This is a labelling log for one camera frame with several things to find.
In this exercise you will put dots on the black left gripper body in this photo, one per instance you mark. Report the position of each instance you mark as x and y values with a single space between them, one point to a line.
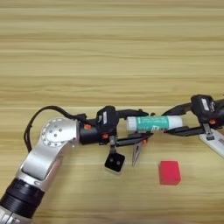
87 132

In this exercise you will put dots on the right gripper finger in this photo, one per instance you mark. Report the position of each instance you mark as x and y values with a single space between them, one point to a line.
189 130
180 109

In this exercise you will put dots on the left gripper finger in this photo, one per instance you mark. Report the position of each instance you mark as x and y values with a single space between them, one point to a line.
132 113
131 140

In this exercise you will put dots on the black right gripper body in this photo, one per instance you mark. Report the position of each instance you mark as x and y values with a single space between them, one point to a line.
219 113

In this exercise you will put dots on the green white glue stick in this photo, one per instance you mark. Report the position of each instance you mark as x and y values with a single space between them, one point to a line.
151 123

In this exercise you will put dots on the white remote control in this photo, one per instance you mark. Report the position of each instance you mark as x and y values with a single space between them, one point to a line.
215 143

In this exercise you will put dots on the red foam block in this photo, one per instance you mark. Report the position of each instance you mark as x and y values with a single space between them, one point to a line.
169 172

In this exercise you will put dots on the orange black needle-nose pliers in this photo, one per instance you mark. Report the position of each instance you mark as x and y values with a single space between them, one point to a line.
135 156

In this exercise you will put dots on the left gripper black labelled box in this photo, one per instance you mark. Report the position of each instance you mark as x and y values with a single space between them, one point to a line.
106 119

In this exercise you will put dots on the black square two-dot block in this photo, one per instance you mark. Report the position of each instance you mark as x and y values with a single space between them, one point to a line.
114 162

